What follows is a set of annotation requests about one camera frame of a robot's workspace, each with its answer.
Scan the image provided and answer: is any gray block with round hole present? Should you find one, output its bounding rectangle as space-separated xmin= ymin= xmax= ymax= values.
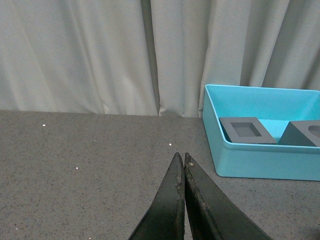
xmin=278 ymin=120 xmax=320 ymax=147

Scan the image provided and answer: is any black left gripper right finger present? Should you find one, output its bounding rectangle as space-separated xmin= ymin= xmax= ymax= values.
xmin=184 ymin=153 xmax=271 ymax=240

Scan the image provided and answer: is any light blue plastic box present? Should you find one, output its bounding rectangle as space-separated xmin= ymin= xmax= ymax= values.
xmin=202 ymin=84 xmax=320 ymax=181

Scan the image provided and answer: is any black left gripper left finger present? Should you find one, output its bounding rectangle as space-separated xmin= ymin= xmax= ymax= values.
xmin=129 ymin=152 xmax=185 ymax=240

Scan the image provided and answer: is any white pleated curtain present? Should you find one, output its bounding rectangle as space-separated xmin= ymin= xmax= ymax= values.
xmin=0 ymin=0 xmax=320 ymax=117

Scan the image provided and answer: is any gray block with square hole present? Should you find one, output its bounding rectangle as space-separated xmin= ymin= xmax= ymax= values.
xmin=219 ymin=117 xmax=277 ymax=145

